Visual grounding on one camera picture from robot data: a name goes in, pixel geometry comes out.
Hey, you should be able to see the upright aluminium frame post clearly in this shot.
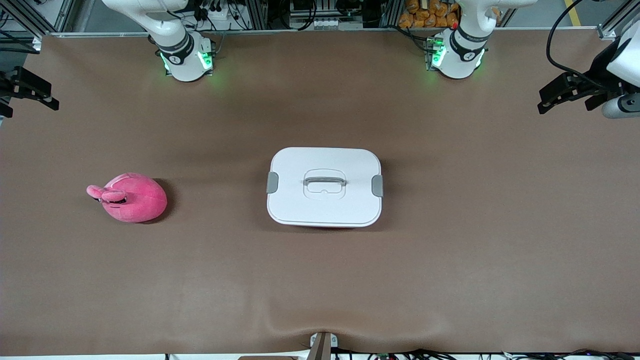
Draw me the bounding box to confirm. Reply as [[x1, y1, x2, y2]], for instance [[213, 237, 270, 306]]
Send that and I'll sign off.
[[380, 0, 403, 28], [245, 0, 271, 30]]

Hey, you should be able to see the brown table cover sheet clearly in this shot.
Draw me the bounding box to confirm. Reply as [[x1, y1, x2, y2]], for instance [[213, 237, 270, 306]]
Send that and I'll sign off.
[[0, 30, 640, 357]]

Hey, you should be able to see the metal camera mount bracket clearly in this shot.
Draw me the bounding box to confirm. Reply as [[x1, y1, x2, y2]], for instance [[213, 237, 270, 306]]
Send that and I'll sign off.
[[307, 331, 339, 360]]

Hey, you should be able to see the slanted aluminium frame post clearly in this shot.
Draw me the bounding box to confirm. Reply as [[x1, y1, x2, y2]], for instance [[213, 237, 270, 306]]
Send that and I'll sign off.
[[0, 0, 76, 42], [597, 0, 640, 41]]

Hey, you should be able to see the white box lid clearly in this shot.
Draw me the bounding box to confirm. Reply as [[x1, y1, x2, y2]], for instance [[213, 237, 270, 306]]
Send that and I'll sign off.
[[266, 147, 384, 228]]

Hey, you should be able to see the long aluminium table rail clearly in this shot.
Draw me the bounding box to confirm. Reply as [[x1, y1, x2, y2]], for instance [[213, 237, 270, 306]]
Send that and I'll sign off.
[[50, 27, 601, 37]]

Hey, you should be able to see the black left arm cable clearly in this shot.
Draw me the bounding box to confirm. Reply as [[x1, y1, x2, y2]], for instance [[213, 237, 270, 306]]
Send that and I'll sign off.
[[546, 0, 603, 85]]

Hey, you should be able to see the white power strip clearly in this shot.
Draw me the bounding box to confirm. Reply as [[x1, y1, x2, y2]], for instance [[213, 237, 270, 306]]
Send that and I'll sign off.
[[205, 2, 236, 23]]

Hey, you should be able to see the pink plush toy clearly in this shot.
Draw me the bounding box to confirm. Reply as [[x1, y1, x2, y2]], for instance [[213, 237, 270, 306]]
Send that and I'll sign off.
[[86, 172, 168, 224]]

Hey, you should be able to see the orange packaged snacks pile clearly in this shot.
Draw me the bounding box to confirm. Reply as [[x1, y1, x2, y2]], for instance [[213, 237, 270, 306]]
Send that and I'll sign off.
[[398, 0, 461, 29]]

